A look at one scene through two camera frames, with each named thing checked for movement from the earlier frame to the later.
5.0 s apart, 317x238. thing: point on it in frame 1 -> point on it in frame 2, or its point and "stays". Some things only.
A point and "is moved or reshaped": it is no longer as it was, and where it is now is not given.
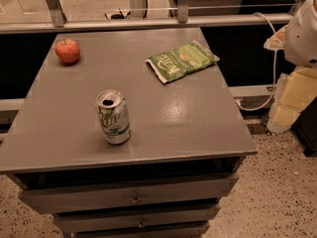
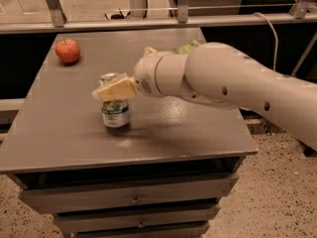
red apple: (67, 50) stays
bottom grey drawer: (200, 232) stays
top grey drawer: (70, 198) stays
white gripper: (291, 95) -> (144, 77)
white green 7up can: (112, 108) is moved or reshaped
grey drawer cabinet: (168, 179) stays
